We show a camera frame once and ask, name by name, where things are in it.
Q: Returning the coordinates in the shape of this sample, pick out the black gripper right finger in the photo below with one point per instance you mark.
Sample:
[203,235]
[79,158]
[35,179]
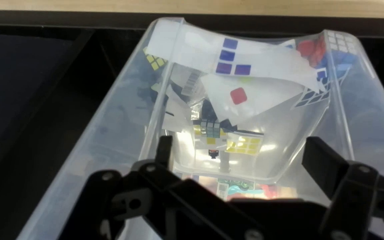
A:
[361,200]

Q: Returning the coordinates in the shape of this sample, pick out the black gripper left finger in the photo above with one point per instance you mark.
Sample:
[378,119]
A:
[157,204]

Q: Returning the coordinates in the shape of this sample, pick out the clear plastic storage box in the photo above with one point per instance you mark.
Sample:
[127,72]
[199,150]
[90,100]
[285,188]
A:
[113,128]

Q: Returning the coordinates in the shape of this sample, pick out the sheet with red square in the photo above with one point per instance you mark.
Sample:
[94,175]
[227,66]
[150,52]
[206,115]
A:
[239,96]

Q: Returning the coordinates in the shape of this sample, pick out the yellow and black puzzle cube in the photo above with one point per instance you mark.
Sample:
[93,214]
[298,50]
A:
[155,62]

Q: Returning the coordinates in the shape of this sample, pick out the white puzzle cube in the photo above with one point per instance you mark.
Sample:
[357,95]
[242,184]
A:
[339,42]

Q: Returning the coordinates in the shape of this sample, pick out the red puzzle cube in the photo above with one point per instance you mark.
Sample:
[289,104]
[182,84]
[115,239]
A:
[311,48]

